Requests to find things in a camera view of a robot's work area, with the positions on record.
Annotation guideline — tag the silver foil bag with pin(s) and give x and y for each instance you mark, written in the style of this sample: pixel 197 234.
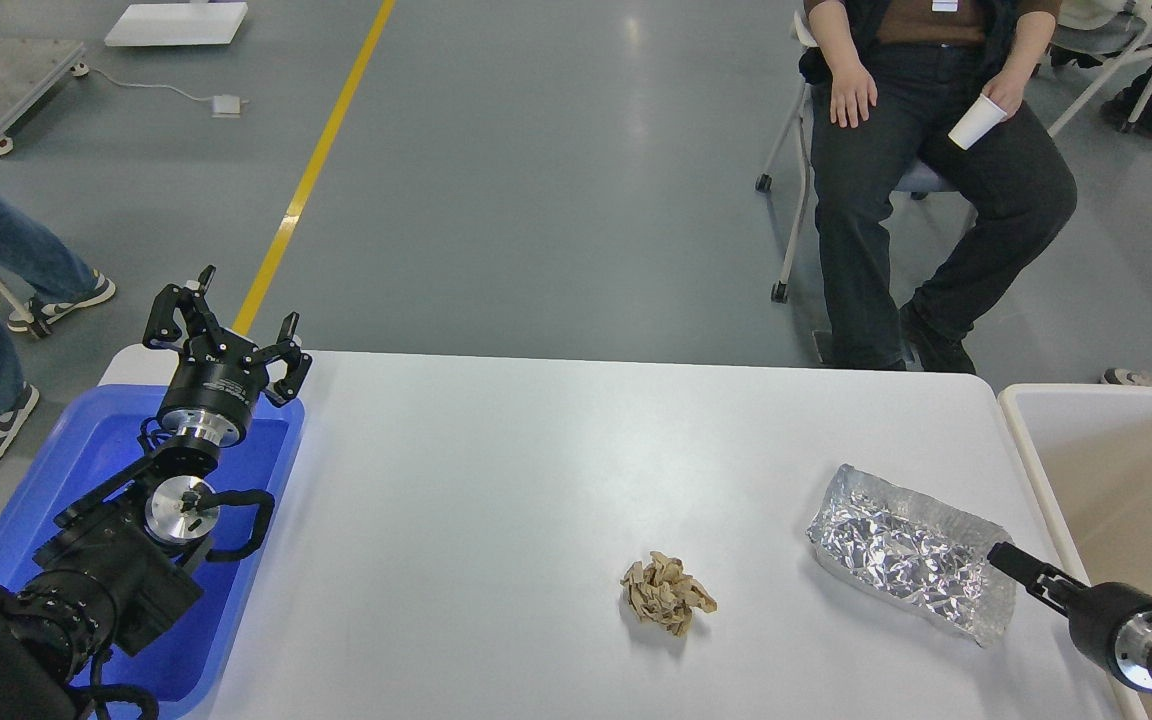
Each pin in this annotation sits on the silver foil bag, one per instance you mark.
pixel 915 552

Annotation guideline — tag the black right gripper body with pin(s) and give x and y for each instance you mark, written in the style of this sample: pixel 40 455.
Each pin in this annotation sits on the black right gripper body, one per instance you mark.
pixel 1111 624

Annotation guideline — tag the sneaker at right edge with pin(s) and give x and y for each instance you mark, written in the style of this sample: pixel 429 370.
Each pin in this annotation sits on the sneaker at right edge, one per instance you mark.
pixel 1120 376

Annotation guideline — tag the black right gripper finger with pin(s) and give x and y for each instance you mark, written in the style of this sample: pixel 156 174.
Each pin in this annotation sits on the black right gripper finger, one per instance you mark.
pixel 1050 585

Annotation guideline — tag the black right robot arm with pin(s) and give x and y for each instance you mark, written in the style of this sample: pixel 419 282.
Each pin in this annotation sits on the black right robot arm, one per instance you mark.
pixel 1109 623

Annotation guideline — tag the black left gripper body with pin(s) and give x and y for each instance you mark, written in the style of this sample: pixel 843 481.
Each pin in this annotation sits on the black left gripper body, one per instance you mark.
pixel 212 393

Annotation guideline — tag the blue plastic tray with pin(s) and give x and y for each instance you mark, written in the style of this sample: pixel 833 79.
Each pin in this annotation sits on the blue plastic tray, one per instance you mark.
pixel 97 437

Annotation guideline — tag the beige plastic bin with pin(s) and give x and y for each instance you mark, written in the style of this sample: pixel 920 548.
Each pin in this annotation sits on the beige plastic bin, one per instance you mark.
pixel 1088 453

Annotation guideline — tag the white flat board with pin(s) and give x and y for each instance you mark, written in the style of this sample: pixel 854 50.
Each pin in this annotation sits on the white flat board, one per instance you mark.
pixel 192 23

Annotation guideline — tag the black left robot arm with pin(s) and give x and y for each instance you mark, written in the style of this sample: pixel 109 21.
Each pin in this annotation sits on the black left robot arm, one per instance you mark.
pixel 120 572

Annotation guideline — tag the white paper cup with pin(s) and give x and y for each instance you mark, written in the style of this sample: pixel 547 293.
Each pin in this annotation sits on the white paper cup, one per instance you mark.
pixel 982 116

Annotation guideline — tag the crumpled brown paper ball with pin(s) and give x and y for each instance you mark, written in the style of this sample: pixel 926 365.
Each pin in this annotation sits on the crumpled brown paper ball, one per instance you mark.
pixel 660 591

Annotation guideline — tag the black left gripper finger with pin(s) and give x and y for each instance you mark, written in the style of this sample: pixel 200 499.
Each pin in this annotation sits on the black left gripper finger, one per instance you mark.
pixel 287 350
pixel 181 321

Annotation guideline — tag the white power adapter with cable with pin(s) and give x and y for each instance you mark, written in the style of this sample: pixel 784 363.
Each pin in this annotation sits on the white power adapter with cable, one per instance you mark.
pixel 221 105

